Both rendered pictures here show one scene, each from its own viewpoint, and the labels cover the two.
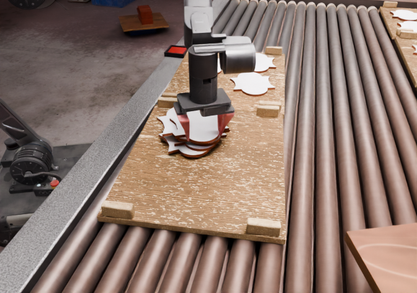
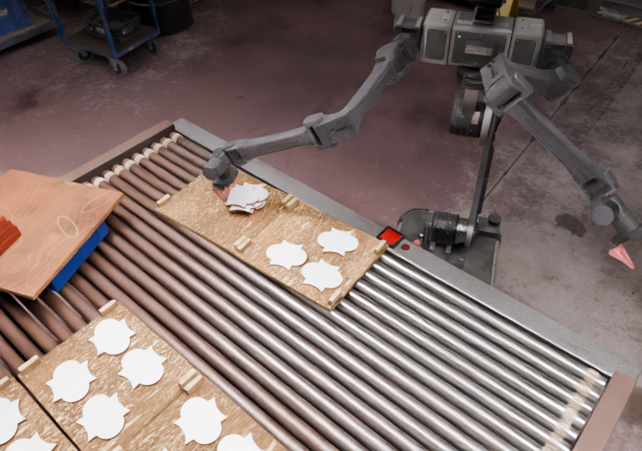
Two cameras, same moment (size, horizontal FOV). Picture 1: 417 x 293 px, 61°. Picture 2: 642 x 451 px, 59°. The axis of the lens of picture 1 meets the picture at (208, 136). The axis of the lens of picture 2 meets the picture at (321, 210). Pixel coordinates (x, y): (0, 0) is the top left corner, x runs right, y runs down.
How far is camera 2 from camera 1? 2.31 m
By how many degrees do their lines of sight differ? 83
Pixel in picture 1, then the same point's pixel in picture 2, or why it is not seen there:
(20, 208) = (407, 229)
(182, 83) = (316, 218)
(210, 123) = (235, 200)
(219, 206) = (189, 196)
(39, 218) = not seen: hidden behind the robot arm
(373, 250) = (111, 194)
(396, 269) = (101, 196)
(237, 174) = (202, 209)
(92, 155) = (268, 169)
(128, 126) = (286, 186)
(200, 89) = not seen: hidden behind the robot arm
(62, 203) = not seen: hidden behind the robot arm
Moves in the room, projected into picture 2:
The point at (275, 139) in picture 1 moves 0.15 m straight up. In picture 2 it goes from (214, 237) to (207, 205)
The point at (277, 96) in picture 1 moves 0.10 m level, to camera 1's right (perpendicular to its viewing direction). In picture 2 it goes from (259, 262) to (243, 282)
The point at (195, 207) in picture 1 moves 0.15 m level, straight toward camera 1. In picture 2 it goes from (196, 189) to (163, 180)
